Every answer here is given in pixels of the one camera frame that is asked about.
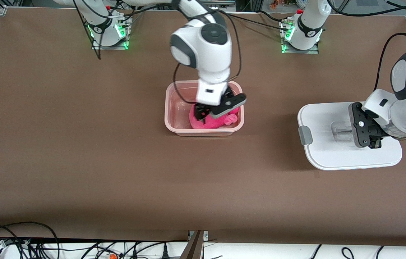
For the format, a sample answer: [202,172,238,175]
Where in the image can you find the white box lid grey clips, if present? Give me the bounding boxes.
[297,102,403,171]

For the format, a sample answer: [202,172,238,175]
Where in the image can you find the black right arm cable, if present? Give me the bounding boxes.
[72,0,243,105]

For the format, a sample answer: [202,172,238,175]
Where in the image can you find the aluminium frame post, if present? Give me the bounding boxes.
[179,230,209,259]

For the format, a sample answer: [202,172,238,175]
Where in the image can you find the pink plush toy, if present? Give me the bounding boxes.
[189,106,240,130]

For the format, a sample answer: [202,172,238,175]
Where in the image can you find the translucent pink plastic box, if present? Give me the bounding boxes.
[164,80,245,137]

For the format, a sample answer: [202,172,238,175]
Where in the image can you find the brown table cover sheet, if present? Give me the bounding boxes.
[0,7,406,247]

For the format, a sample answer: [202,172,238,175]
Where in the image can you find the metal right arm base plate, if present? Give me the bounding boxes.
[91,16,132,50]

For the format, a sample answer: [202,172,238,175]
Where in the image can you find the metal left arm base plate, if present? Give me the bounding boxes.
[281,20,319,55]

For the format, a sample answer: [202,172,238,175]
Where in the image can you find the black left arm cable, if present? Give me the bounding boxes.
[373,32,406,92]

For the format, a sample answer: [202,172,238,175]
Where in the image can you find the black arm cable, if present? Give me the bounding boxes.
[72,0,243,105]
[373,32,406,92]

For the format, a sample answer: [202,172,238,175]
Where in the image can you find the large black cable loop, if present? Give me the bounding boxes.
[0,222,60,259]

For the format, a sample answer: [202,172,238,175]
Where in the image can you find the grey metal rack unit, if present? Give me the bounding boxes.
[203,0,236,12]

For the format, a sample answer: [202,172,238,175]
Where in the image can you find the long black cable on table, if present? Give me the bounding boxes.
[218,10,290,32]

